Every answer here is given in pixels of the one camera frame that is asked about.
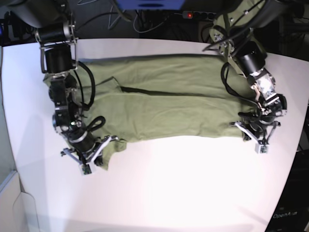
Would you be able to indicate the blue box overhead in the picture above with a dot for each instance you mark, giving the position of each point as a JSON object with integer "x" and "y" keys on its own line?
{"x": 151, "y": 4}

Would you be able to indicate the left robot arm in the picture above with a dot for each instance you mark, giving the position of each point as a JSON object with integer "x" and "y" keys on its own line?
{"x": 232, "y": 33}

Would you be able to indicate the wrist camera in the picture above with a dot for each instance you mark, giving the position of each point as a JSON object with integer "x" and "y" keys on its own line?
{"x": 85, "y": 169}
{"x": 261, "y": 148}

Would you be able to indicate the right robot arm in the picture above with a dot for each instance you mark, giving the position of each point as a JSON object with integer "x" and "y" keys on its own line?
{"x": 54, "y": 30}

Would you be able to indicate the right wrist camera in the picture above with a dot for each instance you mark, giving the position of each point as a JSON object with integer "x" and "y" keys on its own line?
{"x": 85, "y": 169}

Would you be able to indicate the green T-shirt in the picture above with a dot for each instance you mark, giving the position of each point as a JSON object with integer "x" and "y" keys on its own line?
{"x": 149, "y": 98}

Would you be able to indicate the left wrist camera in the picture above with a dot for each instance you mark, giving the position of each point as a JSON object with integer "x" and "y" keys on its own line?
{"x": 261, "y": 148}

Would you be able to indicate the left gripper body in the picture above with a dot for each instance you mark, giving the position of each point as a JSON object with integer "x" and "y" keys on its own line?
{"x": 258, "y": 131}

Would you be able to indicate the black OpenArm case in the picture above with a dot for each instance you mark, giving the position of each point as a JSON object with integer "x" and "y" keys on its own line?
{"x": 292, "y": 211}

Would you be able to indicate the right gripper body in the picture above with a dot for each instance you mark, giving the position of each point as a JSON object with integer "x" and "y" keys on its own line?
{"x": 88, "y": 150}

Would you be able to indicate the white plastic bin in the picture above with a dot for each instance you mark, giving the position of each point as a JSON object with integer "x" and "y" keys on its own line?
{"x": 17, "y": 209}

